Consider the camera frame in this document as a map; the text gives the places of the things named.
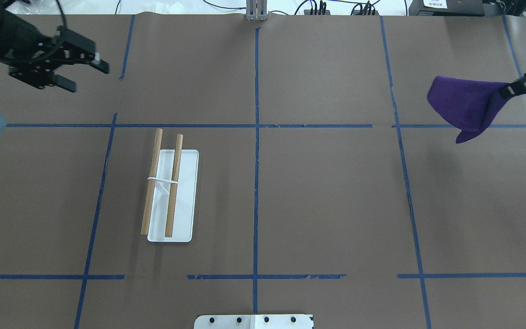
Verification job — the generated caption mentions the white rack base tray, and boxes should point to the white rack base tray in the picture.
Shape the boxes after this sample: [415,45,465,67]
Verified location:
[147,149,199,242]

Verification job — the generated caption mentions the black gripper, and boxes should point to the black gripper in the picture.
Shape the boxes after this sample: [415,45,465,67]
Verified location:
[8,27,110,92]

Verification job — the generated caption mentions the purple towel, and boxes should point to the purple towel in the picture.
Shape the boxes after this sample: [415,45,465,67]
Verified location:
[426,75,510,144]

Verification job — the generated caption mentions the black power strip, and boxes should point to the black power strip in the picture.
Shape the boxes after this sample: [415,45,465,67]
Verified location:
[299,6,380,16]

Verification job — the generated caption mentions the white rack wire bracket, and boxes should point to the white rack wire bracket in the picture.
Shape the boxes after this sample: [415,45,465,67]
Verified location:
[147,177,178,195]

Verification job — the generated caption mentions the black device box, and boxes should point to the black device box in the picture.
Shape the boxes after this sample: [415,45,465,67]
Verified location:
[408,0,485,17]

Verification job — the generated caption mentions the wooden rack rod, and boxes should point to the wooden rack rod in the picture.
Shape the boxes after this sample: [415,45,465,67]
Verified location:
[164,134,184,238]
[141,128,163,235]

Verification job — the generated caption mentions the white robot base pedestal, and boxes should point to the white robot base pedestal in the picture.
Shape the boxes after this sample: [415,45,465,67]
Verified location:
[194,314,315,329]

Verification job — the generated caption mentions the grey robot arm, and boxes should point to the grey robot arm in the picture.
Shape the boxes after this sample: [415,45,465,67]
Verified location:
[0,6,526,143]

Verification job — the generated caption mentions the aluminium frame post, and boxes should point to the aluminium frame post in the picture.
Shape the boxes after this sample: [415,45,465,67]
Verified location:
[246,0,269,21]

